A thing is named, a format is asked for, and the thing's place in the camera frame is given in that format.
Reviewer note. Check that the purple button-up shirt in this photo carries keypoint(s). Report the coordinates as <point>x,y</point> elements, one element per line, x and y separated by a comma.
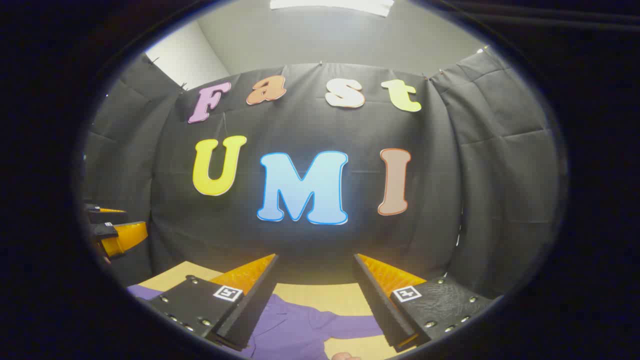
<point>295,325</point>

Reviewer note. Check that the white ceiling light panel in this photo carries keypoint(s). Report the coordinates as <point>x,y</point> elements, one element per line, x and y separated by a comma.
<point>330,5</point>

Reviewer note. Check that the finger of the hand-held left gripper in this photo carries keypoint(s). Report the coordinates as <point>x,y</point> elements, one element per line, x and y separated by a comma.
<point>107,216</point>
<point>127,237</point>

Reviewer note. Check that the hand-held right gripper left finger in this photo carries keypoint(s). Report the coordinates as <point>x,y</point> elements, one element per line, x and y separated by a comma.
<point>255,305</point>

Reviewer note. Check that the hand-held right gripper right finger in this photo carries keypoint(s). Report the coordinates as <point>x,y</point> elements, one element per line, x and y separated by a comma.
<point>380,305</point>

